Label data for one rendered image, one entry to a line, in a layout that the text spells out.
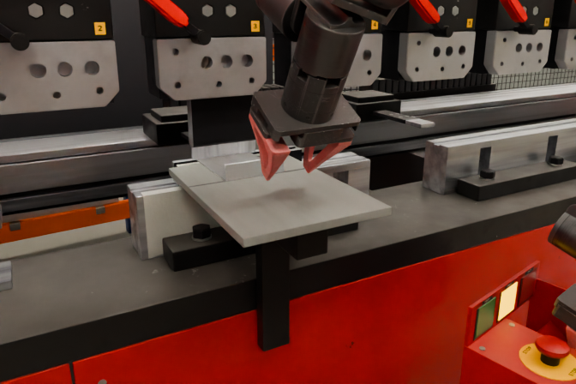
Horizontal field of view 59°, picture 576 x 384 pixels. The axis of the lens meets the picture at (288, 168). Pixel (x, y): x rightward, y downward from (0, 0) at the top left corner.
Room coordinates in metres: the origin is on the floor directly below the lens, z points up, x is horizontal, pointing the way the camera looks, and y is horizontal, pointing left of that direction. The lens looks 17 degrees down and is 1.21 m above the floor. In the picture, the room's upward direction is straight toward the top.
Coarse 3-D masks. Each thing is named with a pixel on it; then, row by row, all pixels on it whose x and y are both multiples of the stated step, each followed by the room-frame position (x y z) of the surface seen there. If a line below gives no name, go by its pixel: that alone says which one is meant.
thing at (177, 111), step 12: (156, 108) 0.95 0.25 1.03; (168, 108) 0.95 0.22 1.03; (180, 108) 0.95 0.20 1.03; (144, 120) 0.94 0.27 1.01; (156, 120) 0.90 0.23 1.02; (168, 120) 0.88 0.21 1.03; (180, 120) 0.89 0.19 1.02; (144, 132) 0.95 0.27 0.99; (156, 132) 0.87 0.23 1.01; (168, 132) 0.87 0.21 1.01; (180, 132) 0.88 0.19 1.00
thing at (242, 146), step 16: (240, 96) 0.74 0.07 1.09; (192, 112) 0.71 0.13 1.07; (208, 112) 0.72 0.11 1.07; (224, 112) 0.73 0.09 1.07; (240, 112) 0.74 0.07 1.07; (192, 128) 0.71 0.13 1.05; (208, 128) 0.72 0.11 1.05; (224, 128) 0.73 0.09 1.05; (240, 128) 0.74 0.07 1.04; (192, 144) 0.71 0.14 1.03; (208, 144) 0.72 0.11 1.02; (224, 144) 0.74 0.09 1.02; (240, 144) 0.75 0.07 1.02
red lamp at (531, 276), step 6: (534, 270) 0.70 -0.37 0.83; (528, 276) 0.68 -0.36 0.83; (534, 276) 0.70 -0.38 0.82; (522, 282) 0.67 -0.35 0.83; (528, 282) 0.69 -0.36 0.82; (534, 282) 0.70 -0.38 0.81; (522, 288) 0.68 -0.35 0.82; (528, 288) 0.69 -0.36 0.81; (522, 294) 0.68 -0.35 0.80; (528, 294) 0.69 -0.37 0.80; (522, 300) 0.68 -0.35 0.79
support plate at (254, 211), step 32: (288, 160) 0.72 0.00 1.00; (192, 192) 0.59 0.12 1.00; (224, 192) 0.58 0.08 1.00; (256, 192) 0.58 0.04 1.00; (288, 192) 0.58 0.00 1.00; (320, 192) 0.58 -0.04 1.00; (352, 192) 0.58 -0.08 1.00; (224, 224) 0.49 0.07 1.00; (256, 224) 0.49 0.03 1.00; (288, 224) 0.49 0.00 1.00; (320, 224) 0.49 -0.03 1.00
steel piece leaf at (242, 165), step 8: (200, 160) 0.71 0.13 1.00; (208, 160) 0.71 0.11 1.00; (216, 160) 0.71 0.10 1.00; (224, 160) 0.71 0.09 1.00; (232, 160) 0.71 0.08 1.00; (240, 160) 0.71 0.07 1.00; (248, 160) 0.71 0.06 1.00; (256, 160) 0.64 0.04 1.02; (208, 168) 0.68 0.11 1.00; (216, 168) 0.67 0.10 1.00; (224, 168) 0.67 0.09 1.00; (232, 168) 0.63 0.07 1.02; (240, 168) 0.63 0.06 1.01; (248, 168) 0.64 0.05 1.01; (256, 168) 0.64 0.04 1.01; (280, 168) 0.66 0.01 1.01; (224, 176) 0.64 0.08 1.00; (232, 176) 0.63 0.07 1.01; (240, 176) 0.63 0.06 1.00; (248, 176) 0.64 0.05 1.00; (256, 176) 0.64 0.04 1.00
